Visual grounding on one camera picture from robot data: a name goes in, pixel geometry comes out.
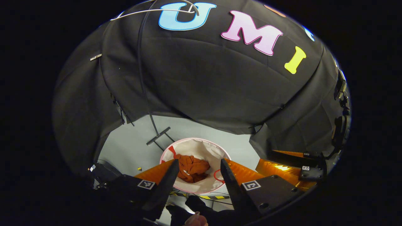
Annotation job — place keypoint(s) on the person's dark clothing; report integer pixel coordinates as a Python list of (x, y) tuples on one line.
[(216, 216)]

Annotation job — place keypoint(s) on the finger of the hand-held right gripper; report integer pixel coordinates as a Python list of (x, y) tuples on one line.
[(292, 158), (311, 174)]

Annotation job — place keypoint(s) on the white laundry hamper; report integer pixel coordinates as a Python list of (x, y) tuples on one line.
[(201, 149)]

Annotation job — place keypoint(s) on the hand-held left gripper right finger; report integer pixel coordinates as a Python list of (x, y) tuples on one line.
[(234, 191)]

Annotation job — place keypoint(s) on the yellow black floor tape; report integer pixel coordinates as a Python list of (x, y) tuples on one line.
[(216, 197)]

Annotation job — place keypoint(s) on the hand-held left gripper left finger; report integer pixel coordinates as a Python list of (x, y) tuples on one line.
[(165, 188)]

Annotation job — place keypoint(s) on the black equipment box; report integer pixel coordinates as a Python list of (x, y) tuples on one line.
[(105, 172)]

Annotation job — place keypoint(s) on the black clothes rack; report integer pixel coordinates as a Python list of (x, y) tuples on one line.
[(143, 78)]

